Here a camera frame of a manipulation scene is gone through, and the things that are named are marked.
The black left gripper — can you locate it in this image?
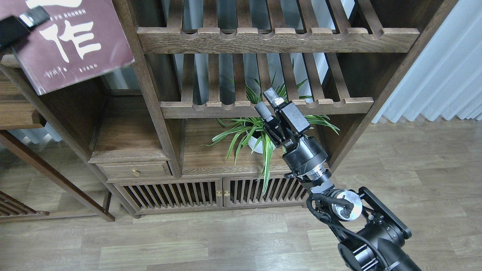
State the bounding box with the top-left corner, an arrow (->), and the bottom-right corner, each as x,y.
0,6 -> 50,51

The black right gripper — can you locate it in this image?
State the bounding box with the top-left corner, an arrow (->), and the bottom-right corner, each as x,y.
255,88 -> 332,185

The dark red book chinese title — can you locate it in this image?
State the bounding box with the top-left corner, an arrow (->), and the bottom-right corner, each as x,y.
0,0 -> 134,95

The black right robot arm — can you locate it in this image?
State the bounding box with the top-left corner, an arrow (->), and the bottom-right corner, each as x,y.
255,88 -> 420,271

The green spider plant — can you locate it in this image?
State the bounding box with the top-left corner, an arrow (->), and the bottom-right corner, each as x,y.
205,84 -> 340,195

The white plant pot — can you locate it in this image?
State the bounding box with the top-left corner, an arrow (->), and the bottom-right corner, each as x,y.
248,132 -> 264,154

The dark wooden bookshelf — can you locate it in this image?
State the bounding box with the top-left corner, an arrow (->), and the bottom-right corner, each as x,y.
0,0 -> 461,219

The wooden side furniture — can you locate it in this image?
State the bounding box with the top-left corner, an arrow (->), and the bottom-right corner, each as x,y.
0,72 -> 115,222

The brass drawer knob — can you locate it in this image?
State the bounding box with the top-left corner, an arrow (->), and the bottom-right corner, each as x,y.
131,168 -> 141,177

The white curtain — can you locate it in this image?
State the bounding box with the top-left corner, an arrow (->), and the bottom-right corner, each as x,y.
372,0 -> 482,123

